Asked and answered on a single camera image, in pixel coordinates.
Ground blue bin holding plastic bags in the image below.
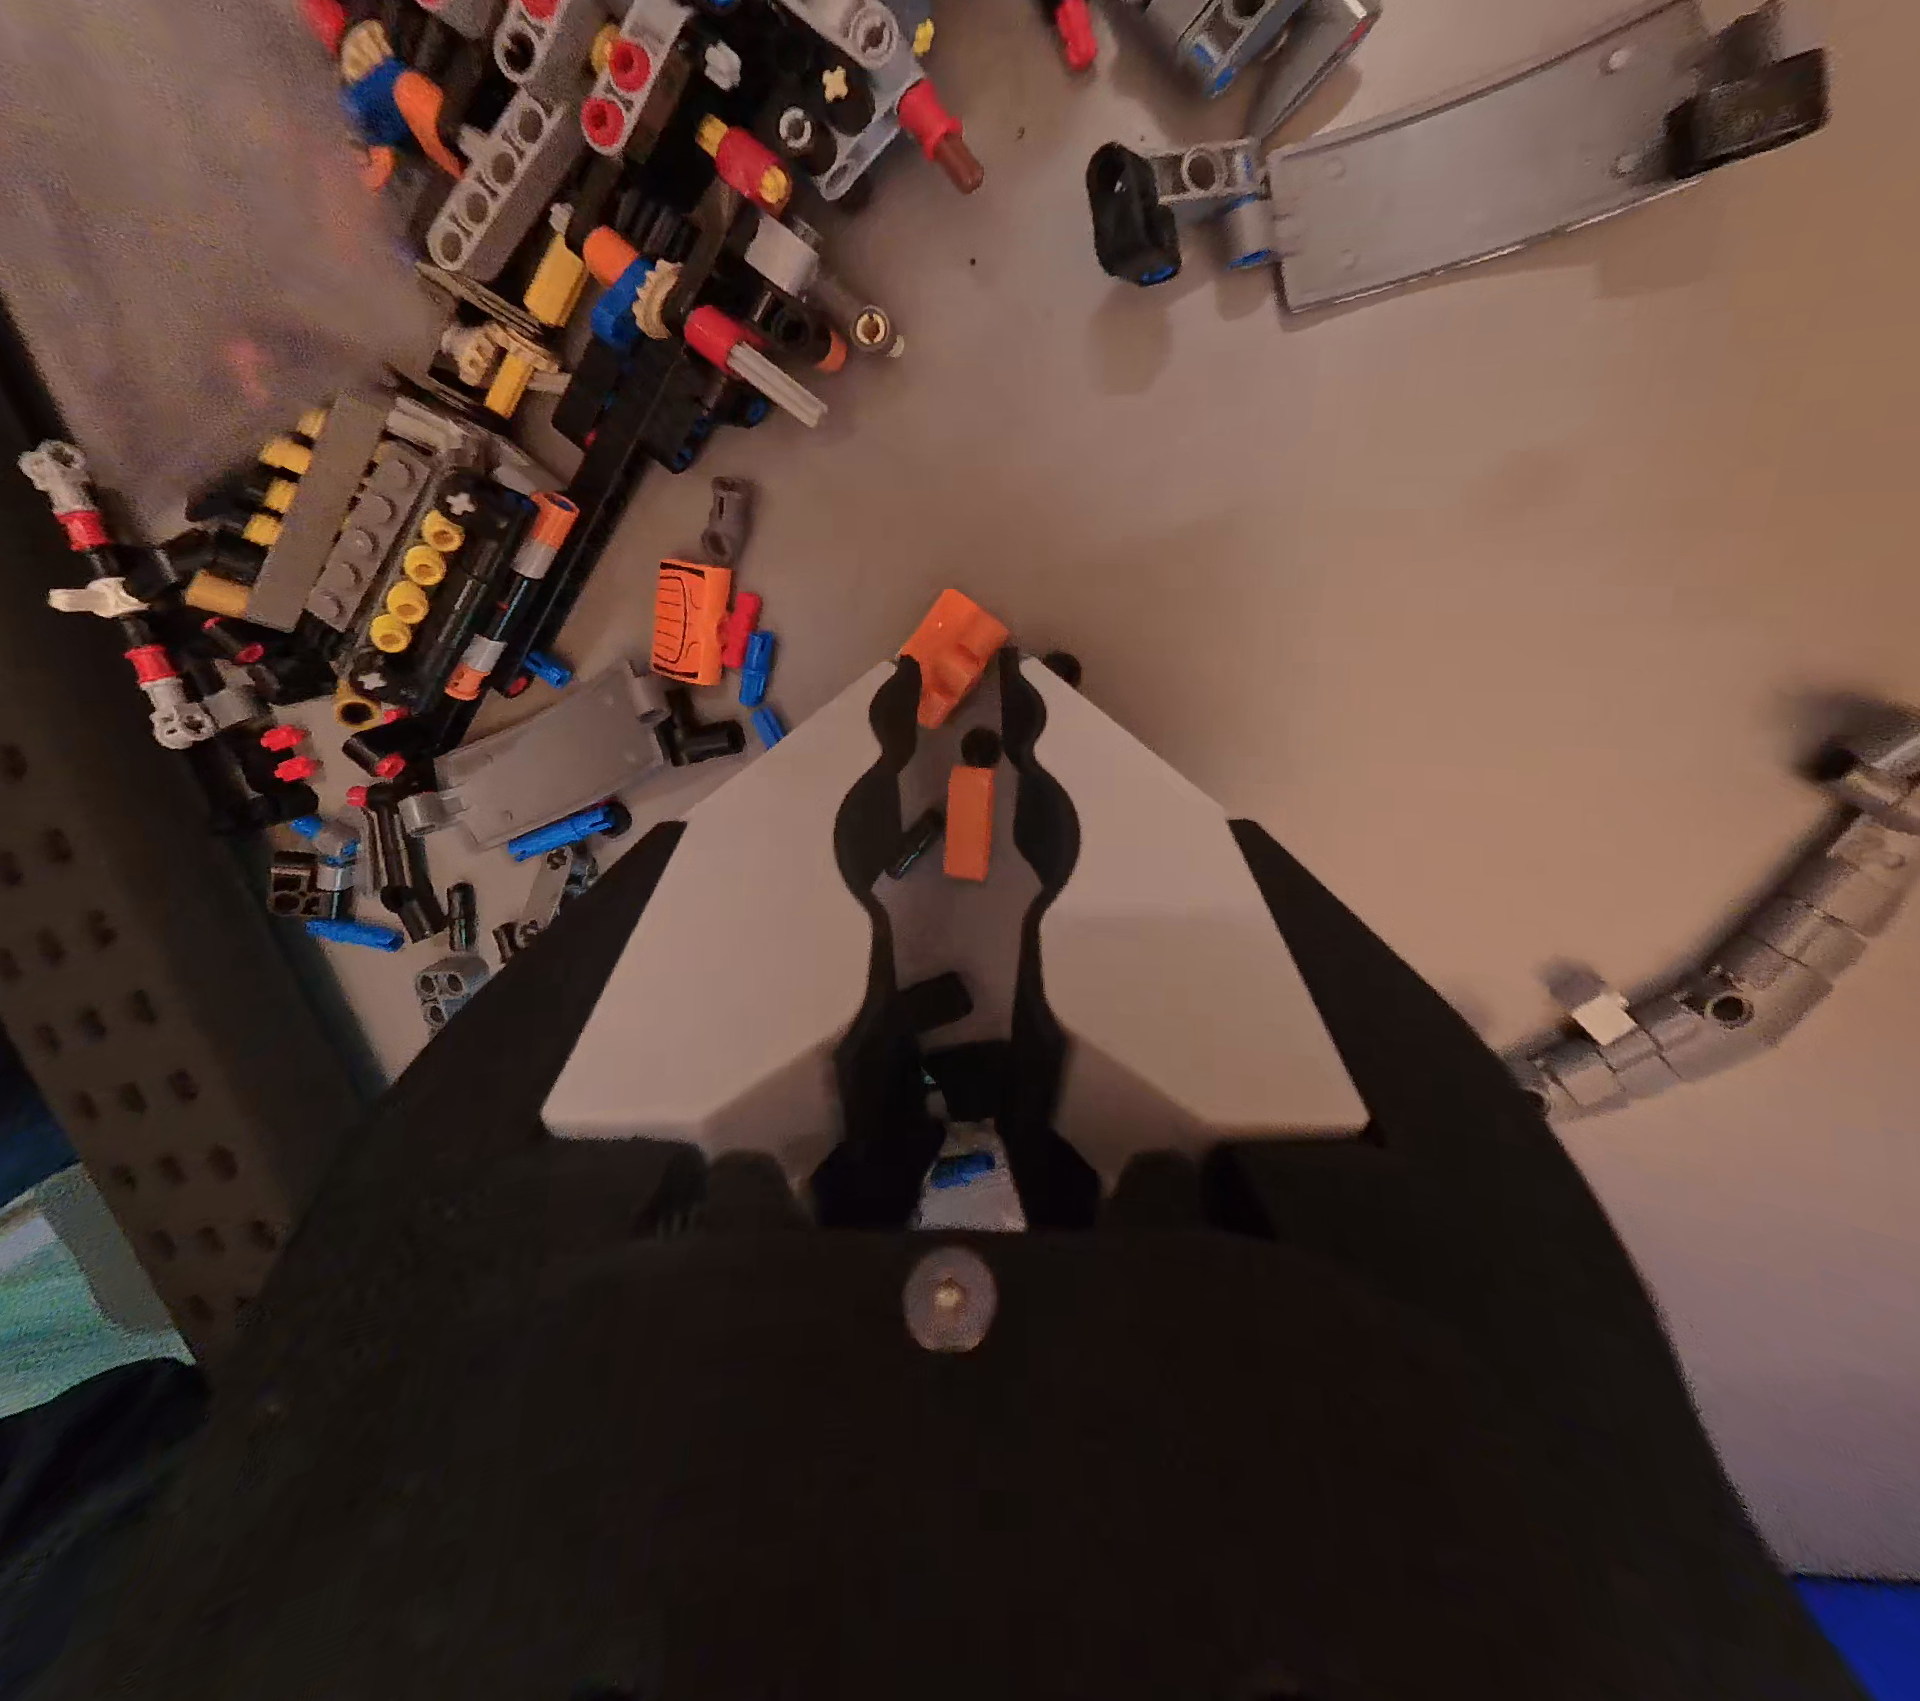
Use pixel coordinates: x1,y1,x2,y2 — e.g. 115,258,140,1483
1790,1572,1920,1701

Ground orange lego bracket piece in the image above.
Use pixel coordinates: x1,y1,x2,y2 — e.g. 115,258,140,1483
896,588,1012,734

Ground black perforated mat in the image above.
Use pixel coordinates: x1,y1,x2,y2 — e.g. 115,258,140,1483
0,292,374,1373

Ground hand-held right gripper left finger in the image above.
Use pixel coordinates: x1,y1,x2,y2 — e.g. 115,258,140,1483
540,655,963,1229

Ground scattered loose lego pieces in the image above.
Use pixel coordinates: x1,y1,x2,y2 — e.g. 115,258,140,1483
12,441,997,1193

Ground orange lego bar piece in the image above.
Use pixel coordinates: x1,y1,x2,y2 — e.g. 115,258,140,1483
941,762,997,883

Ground lego subassembly with curved panel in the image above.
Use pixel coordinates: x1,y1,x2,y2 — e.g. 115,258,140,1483
989,0,1834,319

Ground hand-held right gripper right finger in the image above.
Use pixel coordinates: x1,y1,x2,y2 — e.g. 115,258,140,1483
994,651,1373,1229

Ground loose grey curved lego panel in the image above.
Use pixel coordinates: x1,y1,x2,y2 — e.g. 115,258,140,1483
402,658,680,853

